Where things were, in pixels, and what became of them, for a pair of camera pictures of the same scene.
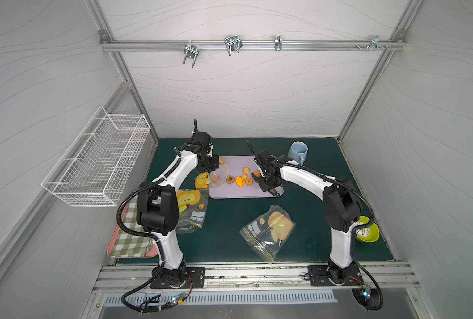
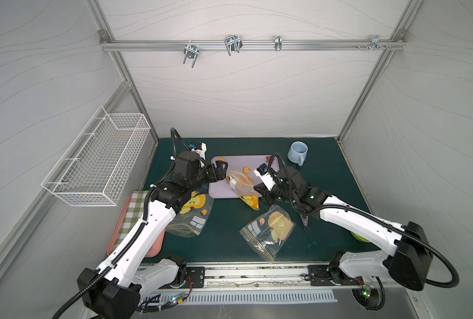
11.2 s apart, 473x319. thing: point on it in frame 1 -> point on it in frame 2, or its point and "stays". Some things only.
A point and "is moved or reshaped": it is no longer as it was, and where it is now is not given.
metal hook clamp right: x=375 y=42 stays
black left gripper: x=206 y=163 -> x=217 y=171
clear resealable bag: x=218 y=177 is moved or reshaped
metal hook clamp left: x=191 y=51 stays
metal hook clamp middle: x=233 y=43 stays
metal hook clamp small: x=278 y=42 stays
